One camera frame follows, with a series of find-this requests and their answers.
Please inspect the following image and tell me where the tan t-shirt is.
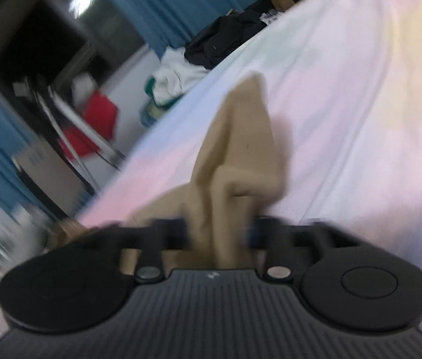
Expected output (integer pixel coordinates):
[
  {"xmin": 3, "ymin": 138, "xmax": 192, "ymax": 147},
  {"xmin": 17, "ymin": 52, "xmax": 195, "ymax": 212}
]
[{"xmin": 53, "ymin": 74, "xmax": 286, "ymax": 271}]

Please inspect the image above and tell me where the pile of mixed clothes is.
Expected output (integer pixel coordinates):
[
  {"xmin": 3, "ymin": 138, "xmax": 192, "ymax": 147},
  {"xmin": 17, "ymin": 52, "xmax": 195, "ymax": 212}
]
[{"xmin": 139, "ymin": 9, "xmax": 282, "ymax": 128}]

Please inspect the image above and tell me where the red garment on stand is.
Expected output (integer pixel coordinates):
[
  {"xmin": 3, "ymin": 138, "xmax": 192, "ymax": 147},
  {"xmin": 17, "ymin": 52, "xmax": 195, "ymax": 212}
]
[{"xmin": 54, "ymin": 91, "xmax": 119, "ymax": 160}]

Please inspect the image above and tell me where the pastel tie-dye bed cover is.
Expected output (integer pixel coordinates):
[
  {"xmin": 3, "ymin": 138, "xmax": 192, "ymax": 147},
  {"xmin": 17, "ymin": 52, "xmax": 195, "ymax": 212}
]
[{"xmin": 75, "ymin": 0, "xmax": 422, "ymax": 345}]

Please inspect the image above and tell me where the dark window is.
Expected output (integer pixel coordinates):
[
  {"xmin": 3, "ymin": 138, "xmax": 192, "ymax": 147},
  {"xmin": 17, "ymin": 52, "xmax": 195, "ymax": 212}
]
[{"xmin": 0, "ymin": 0, "xmax": 149, "ymax": 94}]

